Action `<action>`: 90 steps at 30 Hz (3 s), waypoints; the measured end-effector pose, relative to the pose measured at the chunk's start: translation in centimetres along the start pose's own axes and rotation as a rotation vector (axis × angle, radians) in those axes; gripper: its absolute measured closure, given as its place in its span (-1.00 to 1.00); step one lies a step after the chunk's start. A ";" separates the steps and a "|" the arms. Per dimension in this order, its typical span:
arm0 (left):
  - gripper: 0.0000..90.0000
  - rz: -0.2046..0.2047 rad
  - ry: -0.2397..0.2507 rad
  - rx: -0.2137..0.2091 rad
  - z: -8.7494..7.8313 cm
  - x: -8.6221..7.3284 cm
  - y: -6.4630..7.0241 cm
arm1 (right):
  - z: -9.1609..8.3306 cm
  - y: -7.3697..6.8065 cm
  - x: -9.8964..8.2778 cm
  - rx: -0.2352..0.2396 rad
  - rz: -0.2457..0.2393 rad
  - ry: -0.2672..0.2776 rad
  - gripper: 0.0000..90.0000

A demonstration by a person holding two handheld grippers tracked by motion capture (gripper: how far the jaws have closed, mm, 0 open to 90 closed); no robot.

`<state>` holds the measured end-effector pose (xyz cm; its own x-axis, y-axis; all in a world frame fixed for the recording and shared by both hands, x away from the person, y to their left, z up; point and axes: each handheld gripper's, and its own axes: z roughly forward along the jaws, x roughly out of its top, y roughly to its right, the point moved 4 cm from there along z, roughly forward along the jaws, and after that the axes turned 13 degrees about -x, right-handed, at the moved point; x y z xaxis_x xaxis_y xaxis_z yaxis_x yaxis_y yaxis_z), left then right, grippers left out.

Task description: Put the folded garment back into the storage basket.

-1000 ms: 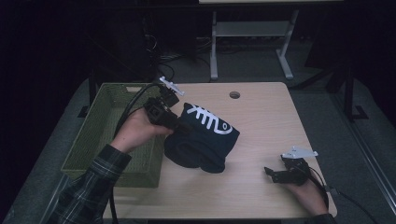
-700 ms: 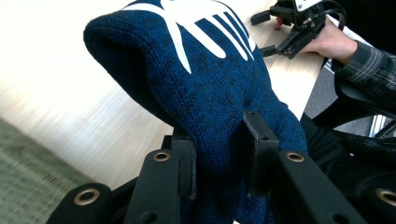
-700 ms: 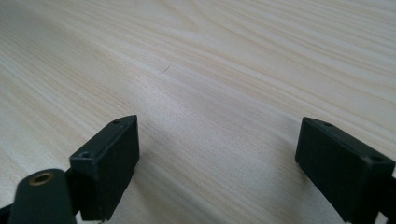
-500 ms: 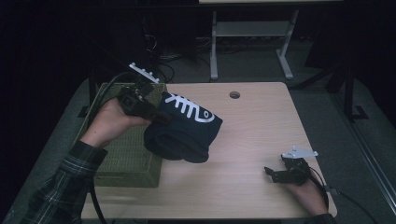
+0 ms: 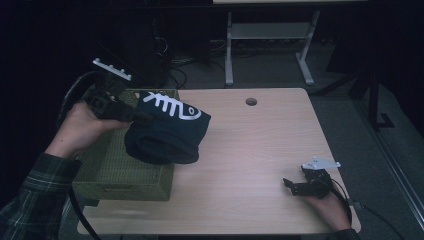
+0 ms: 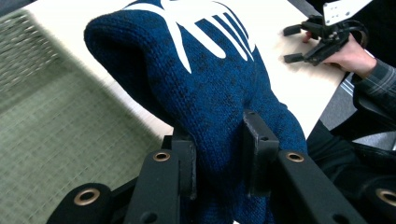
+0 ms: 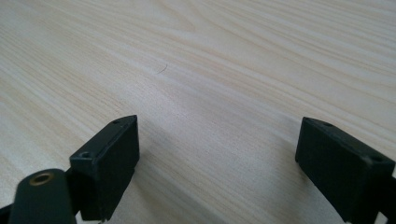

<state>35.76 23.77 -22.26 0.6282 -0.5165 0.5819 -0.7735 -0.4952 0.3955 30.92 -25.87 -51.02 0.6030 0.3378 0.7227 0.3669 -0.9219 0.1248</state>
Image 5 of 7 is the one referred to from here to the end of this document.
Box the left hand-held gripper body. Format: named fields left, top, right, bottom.
left=83, top=58, right=135, bottom=122

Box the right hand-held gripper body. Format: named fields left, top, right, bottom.
left=298, top=156, right=342, bottom=200

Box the dark navy garment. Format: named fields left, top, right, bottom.
left=124, top=90, right=212, bottom=165

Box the green woven basket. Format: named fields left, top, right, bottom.
left=71, top=88, right=181, bottom=202

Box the person's right hand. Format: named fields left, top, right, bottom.
left=303, top=192, right=353, bottom=232

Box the person's left hand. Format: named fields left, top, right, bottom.
left=44, top=101, right=132, bottom=160

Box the dark cabinet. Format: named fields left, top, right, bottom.
left=99, top=13, right=168, bottom=89

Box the black metal stand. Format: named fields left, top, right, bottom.
left=313, top=66, right=396, bottom=132

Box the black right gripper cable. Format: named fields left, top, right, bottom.
left=321, top=178, right=353, bottom=224

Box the tangle of black cables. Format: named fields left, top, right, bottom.
left=151, top=16, right=228, bottom=89

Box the black cable off table edge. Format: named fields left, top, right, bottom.
left=353, top=199, right=406, bottom=240

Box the metal floor rail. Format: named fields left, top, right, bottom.
left=353, top=99, right=424, bottom=231

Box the white metal table frame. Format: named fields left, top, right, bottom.
left=212, top=0, right=368, bottom=87

